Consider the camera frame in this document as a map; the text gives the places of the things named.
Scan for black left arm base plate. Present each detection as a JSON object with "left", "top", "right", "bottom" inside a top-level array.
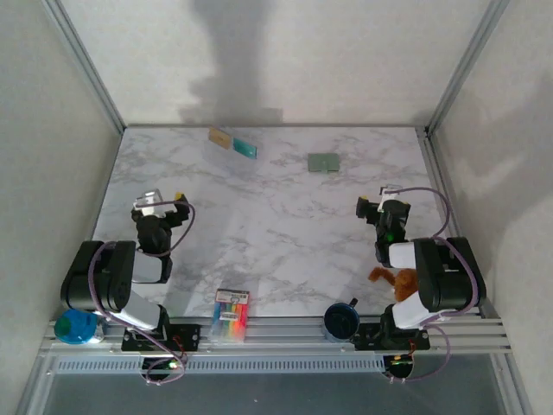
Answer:
[{"left": 121, "top": 323, "right": 202, "bottom": 352}]

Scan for aluminium side rail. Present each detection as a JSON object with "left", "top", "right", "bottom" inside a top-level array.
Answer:
[{"left": 415, "top": 128, "right": 498, "bottom": 321}]

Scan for brown plush toy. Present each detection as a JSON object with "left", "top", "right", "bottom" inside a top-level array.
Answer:
[{"left": 367, "top": 266, "right": 418, "bottom": 303}]

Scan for dark blue mug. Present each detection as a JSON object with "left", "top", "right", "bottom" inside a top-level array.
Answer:
[{"left": 323, "top": 297, "right": 360, "bottom": 343}]

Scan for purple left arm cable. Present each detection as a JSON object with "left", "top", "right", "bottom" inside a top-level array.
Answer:
[{"left": 87, "top": 201, "right": 196, "bottom": 386}]

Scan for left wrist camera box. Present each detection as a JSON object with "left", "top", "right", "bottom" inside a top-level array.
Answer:
[{"left": 133, "top": 188, "right": 168, "bottom": 217}]

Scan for highlighter marker pack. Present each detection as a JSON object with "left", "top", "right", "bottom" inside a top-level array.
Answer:
[{"left": 209, "top": 288, "right": 251, "bottom": 345}]

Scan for blue round container green lid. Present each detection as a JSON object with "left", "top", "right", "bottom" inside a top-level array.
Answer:
[{"left": 54, "top": 309, "right": 105, "bottom": 346}]

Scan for teal VIP credit card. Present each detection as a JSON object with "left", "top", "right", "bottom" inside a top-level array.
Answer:
[{"left": 232, "top": 137, "right": 259, "bottom": 161}]

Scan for clear acrylic card stand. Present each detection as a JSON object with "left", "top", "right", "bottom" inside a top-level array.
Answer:
[{"left": 206, "top": 124, "right": 260, "bottom": 163}]

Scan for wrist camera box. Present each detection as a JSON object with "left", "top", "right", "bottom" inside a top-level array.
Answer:
[
  {"left": 133, "top": 188, "right": 168, "bottom": 217},
  {"left": 378, "top": 186, "right": 410, "bottom": 214}
]

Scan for gold credit card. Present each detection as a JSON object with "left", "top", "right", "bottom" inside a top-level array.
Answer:
[{"left": 208, "top": 126, "right": 233, "bottom": 149}]

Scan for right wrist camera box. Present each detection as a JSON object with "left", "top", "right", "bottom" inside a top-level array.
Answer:
[{"left": 378, "top": 186, "right": 410, "bottom": 214}]

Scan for aluminium frame post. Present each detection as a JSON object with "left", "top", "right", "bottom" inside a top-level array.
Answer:
[
  {"left": 425, "top": 0, "right": 511, "bottom": 136},
  {"left": 41, "top": 0, "right": 127, "bottom": 134}
]

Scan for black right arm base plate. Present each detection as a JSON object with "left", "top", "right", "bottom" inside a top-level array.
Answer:
[{"left": 353, "top": 322, "right": 431, "bottom": 352}]

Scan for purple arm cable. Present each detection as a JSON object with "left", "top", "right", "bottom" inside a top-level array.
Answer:
[
  {"left": 87, "top": 201, "right": 196, "bottom": 386},
  {"left": 384, "top": 186, "right": 487, "bottom": 384}
]

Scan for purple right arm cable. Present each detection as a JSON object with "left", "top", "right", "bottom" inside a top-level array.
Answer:
[{"left": 384, "top": 186, "right": 487, "bottom": 384}]

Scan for grey slotted cable duct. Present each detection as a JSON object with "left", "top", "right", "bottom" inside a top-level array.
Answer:
[{"left": 49, "top": 356, "right": 388, "bottom": 375}]

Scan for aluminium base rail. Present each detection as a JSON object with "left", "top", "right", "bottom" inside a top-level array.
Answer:
[{"left": 41, "top": 317, "right": 515, "bottom": 356}]

